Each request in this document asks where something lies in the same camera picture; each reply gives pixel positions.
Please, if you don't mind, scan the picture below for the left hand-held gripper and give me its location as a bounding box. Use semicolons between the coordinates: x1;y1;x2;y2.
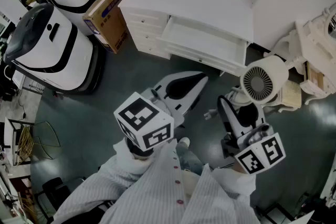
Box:
113;70;209;152

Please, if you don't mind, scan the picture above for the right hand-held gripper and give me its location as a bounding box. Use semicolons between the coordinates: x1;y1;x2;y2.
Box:
217;95;286;175

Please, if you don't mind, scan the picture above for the cream hair dryer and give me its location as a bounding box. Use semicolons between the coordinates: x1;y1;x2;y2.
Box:
204;55;289;121

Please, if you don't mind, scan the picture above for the person's left forearm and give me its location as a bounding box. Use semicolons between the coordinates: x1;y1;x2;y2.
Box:
52;136;173;224

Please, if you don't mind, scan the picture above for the person's right forearm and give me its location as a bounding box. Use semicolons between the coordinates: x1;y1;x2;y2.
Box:
204;161;263;224

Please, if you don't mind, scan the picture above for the white desk with drawer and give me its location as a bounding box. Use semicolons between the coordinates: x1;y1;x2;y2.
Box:
118;0;280;77

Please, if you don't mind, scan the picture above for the white shoe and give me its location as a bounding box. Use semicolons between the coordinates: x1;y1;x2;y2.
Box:
178;136;191;151

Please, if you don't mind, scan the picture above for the person's leg in jeans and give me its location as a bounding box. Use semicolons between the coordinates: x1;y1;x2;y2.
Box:
175;143;206;176

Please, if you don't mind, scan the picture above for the striped button shirt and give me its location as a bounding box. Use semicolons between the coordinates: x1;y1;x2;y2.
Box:
102;138;218;224

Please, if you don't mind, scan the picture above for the clear curved glass stand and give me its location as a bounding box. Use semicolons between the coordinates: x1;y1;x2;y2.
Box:
30;120;61;161

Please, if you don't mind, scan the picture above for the brown cardboard box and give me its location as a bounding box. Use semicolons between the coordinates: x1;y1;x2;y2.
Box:
82;0;132;55

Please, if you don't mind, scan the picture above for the black chair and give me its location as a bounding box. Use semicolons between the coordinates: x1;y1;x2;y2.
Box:
34;177;85;221

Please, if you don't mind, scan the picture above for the gold wire rack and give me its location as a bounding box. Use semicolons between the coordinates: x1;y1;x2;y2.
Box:
15;124;35;166

